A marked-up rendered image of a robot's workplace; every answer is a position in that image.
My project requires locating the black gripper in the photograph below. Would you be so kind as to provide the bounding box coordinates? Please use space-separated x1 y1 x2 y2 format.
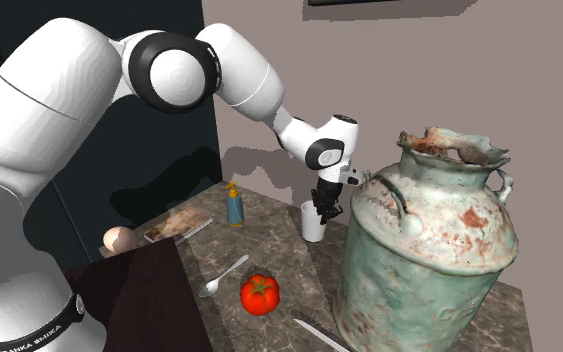
310 177 345 226

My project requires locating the white cup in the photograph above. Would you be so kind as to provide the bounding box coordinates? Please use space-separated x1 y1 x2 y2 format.
300 199 328 243

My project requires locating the blue bottle with yellow pump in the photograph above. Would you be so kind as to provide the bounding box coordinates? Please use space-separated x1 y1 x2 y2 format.
224 180 246 228

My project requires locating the red tomato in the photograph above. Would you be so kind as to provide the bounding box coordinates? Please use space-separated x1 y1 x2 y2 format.
239 273 281 317

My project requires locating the large rusty green milk can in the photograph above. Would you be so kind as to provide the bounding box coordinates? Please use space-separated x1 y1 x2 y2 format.
331 126 520 352

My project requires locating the silver spoon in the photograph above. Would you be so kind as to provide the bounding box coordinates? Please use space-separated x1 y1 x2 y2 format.
197 253 251 299

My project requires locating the silver knife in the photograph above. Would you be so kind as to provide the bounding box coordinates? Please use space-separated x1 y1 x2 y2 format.
292 318 352 352

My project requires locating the brown book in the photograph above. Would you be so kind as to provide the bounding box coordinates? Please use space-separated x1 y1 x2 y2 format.
142 206 214 246

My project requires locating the dark tall cabinet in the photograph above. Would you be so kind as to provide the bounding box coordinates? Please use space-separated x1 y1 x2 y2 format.
0 0 225 272

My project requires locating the beige egg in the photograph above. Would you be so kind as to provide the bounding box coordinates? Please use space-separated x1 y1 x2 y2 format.
102 225 137 254

